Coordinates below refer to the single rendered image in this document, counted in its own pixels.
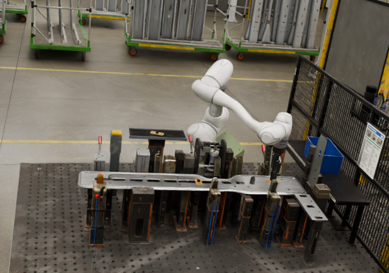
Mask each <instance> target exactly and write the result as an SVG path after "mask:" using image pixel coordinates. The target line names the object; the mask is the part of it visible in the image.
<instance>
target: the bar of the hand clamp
mask: <svg viewBox="0 0 389 273"><path fill-rule="evenodd" d="M272 147H273V145H266V148H265V156H264V161H263V162H264V164H265V165H266V161H268V162H267V163H268V166H267V167H268V168H269V165H270V158H271V149H272ZM265 165H264V168H265Z"/></svg>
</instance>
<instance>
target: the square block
mask: <svg viewBox="0 0 389 273"><path fill-rule="evenodd" d="M329 195H330V189H329V187H328V186H327V185H326V184H314V187H313V194H312V199H313V200H314V201H315V203H316V204H317V205H318V206H319V208H320V209H321V210H322V212H323V213H325V208H326V204H327V201H328V198H329ZM310 224H311V220H310V219H309V217H307V221H306V225H305V228H304V233H303V235H304V237H305V238H306V239H307V240H308V237H309V232H310V228H311V227H310Z"/></svg>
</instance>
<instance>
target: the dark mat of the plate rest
mask: <svg viewBox="0 0 389 273"><path fill-rule="evenodd" d="M151 131H158V132H162V133H164V135H156V134H151ZM129 132H130V136H143V137H169V138H186V137H185V134H184V132H183V131H169V130H145V129H133V128H129Z"/></svg>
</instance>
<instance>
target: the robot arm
mask: <svg viewBox="0 0 389 273"><path fill-rule="evenodd" d="M232 73H233V65H232V63H231V62H230V61H228V60H226V59H221V60H219V61H217V62H215V63H214V64H213V65H212V67H211V68H210V69H209V70H208V71H207V73H206V75H205V76H204V77H203V78H202V79H201V80H196V81H195V82H193V84H192V91H193V92H194V93H195V94H196V95H197V96H198V97H199V98H201V99H202V100H204V101H206V102H209V103H210V105H209V107H208V108H207V110H206V112H205V115H204V117H203V120H202V121H201V123H195V124H192V125H191V126H190V127H189V128H188V131H187V136H188V140H189V135H192V146H193V148H195V142H196V138H200V140H201V141H206V142H217V141H216V140H215V138H216V136H217V134H218V133H219V132H220V131H221V129H223V127H224V125H225V124H226V122H227V121H228V118H229V111H228V109H227V108H229V109H231V110H232V111H233V112H234V113H235V114H236V115H237V116H238V117H239V118H240V119H241V120H242V121H243V122H244V123H245V124H246V125H247V126H248V127H249V128H250V129H252V130H254V131H255V132H256V133H257V135H258V137H259V138H260V140H261V142H262V143H263V144H265V145H273V148H272V151H273V152H272V158H271V175H270V180H271V181H272V180H273V179H277V173H279V171H280V168H281V164H282V160H281V155H282V154H283V153H284V152H285V148H286V147H287V143H288V138H289V136H290V134H291V129H292V116H291V115H290V114H289V113H286V112H281V113H279V114H278V115H277V117H276V120H275V121H274V122H273V123H270V122H266V121H265V122H263V123H260V122H258V121H256V120H254V119H253V118H252V117H251V116H250V115H249V114H248V112H247V111H246V110H245V109H244V108H243V107H242V106H241V105H240V104H239V103H238V102H237V101H235V100H234V99H233V98H231V97H229V96H228V95H227V94H225V87H226V86H227V84H228V82H229V80H230V78H231V75H232ZM204 158H205V153H203V151H202V149H200V160H199V163H201V162H202V161H204Z"/></svg>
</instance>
